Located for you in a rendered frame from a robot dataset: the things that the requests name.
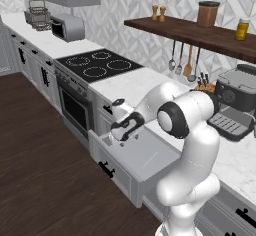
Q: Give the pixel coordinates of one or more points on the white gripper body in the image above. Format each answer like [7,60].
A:
[125,130]

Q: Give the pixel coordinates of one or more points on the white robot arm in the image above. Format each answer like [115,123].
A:
[196,153]

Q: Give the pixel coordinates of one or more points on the open grey drawer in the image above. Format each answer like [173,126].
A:
[133,160]

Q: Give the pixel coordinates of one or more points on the small grey drawer front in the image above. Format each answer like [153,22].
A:
[101,104]

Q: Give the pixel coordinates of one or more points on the wide grey drawer front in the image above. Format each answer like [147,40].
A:
[220,215]

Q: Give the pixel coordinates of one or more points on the black hob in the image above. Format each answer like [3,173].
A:
[98,65]

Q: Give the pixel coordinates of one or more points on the hanging metal spoon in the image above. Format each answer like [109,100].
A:
[172,64]

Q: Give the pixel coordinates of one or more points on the hanging metal ladle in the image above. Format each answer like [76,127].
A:
[192,77]

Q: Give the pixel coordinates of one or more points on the wooden knife block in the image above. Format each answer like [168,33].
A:
[204,87]

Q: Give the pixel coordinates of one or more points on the hanging wooden spatula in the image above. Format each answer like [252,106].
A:
[188,68]

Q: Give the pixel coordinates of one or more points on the grey black coffee machine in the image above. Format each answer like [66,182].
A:
[235,96]

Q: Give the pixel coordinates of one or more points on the grey base cupboard run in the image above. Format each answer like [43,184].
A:
[35,70]

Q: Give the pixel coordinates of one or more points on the silver toaster oven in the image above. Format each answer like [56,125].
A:
[70,27]

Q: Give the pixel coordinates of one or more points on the dark wooden shelf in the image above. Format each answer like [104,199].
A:
[200,36]

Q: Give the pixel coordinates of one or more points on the wooden salt shaker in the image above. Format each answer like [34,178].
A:
[155,12]

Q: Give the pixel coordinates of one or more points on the wooden pepper shaker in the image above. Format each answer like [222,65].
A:
[162,14]

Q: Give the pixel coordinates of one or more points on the brown canister with black lid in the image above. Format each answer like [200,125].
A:
[207,15]

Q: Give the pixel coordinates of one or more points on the grey tall cabinet panel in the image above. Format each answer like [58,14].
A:
[6,51]

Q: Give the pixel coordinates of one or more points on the yellow jar with white lid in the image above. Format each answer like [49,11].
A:
[242,30]

